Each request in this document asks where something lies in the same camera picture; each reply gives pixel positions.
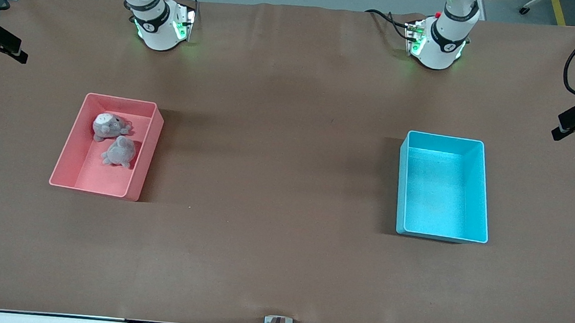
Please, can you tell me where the grey plush toy white face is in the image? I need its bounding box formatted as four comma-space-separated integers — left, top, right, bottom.
91, 111, 134, 145

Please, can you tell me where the plain grey plush toy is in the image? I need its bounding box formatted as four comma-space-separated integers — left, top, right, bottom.
100, 134, 138, 169

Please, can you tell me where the left arm base connector plate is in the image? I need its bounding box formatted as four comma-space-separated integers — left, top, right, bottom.
403, 18, 428, 58

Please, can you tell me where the right arm base connector plate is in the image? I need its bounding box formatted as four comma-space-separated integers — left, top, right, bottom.
173, 3, 197, 42

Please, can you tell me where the blue plastic box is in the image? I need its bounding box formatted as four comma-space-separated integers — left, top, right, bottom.
393, 130, 497, 245

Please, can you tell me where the pink plastic box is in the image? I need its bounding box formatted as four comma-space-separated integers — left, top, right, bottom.
48, 90, 166, 204

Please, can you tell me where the brown table cover sheet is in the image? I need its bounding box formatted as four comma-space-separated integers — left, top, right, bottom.
0, 0, 575, 323

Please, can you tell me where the left arm base black cable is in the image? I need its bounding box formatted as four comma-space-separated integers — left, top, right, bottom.
362, 7, 414, 42

